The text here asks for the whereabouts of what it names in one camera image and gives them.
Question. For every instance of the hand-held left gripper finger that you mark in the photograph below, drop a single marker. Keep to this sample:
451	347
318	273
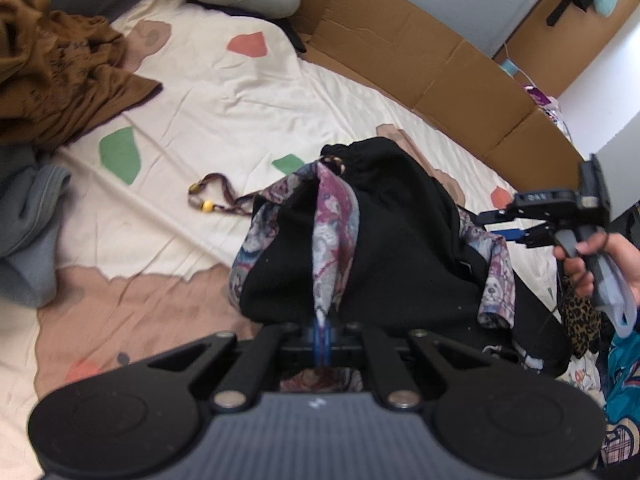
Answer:
328	345
318	345

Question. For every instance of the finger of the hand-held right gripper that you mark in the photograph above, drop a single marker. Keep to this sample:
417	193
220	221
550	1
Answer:
512	235
495	217

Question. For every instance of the black garment with paisley lining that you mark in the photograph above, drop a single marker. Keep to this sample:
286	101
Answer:
400	240

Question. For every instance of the leopard print garment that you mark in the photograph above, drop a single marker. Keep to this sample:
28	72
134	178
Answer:
580	320

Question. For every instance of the person's right hand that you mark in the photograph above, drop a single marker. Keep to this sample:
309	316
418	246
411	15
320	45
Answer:
625	255

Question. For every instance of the purple packet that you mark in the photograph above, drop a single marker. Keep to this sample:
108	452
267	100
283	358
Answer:
537	95

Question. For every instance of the light blue small object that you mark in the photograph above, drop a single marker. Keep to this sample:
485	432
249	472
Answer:
509	67

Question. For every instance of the teal printed garment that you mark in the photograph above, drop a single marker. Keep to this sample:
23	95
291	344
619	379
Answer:
622	385

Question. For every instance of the brown cardboard sheet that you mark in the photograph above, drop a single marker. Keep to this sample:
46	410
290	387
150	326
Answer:
400	45

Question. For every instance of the cream bedsheet with colour patches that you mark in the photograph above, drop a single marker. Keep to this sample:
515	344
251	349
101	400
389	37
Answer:
200	100

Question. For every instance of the blue-grey garment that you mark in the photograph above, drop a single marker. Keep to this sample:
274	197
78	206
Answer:
30	220

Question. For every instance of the brown garment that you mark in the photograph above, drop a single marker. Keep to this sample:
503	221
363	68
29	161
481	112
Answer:
60	70

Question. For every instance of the black wall bracket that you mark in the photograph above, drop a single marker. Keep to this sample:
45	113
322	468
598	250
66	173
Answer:
565	5

